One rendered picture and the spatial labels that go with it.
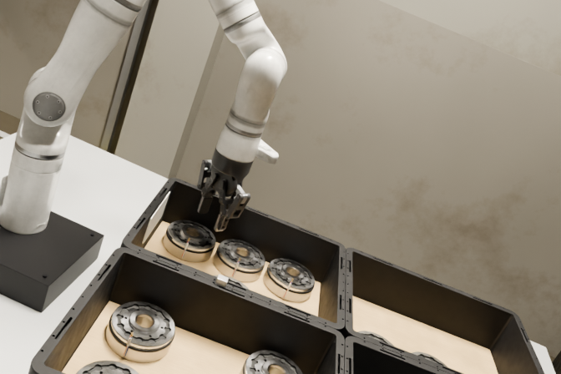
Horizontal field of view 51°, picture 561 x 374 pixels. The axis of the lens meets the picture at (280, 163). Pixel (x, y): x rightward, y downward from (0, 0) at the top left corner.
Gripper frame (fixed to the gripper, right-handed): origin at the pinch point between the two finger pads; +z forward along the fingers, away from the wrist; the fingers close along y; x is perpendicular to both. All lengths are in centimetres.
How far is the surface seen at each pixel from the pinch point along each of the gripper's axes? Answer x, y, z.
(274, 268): 11.9, 10.0, 7.4
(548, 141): 207, -25, -6
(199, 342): -12.8, 21.0, 10.1
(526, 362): 42, 52, 3
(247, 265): 6.1, 8.1, 7.2
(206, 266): 0.1, 3.4, 10.1
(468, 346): 47, 40, 11
